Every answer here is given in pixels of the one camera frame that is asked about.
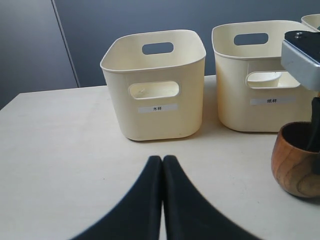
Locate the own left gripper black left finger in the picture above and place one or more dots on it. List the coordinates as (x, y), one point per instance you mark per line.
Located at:
(138, 215)

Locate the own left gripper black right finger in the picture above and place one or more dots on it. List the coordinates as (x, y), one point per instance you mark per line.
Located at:
(188, 215)

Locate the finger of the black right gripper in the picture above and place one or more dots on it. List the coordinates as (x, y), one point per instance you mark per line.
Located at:
(314, 140)

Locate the brown wooden cup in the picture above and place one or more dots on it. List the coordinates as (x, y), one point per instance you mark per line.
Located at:
(292, 166)

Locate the middle cream plastic bin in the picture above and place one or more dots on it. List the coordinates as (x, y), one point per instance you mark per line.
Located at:
(243, 49)

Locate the cream plastic bin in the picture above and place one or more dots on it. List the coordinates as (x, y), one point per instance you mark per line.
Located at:
(312, 21)
(156, 83)
(243, 49)

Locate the right cream plastic bin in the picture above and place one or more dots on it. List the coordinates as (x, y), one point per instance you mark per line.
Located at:
(312, 21)

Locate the left cream plastic bin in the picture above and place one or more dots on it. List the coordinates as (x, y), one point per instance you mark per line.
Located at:
(156, 83)

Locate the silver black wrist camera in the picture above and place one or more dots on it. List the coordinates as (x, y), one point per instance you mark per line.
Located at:
(300, 57)

